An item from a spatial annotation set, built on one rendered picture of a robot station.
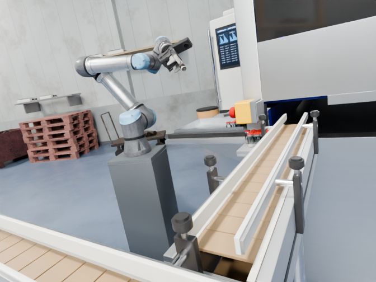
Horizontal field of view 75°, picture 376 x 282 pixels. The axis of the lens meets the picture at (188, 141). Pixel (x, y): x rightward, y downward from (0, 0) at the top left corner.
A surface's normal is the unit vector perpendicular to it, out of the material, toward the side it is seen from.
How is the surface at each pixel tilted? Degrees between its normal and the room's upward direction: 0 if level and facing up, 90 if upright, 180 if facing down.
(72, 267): 0
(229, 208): 0
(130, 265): 90
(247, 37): 90
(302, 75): 90
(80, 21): 90
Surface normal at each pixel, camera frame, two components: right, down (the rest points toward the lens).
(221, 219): -0.16, -0.96
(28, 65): -0.22, 0.26
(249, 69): -0.50, 0.29
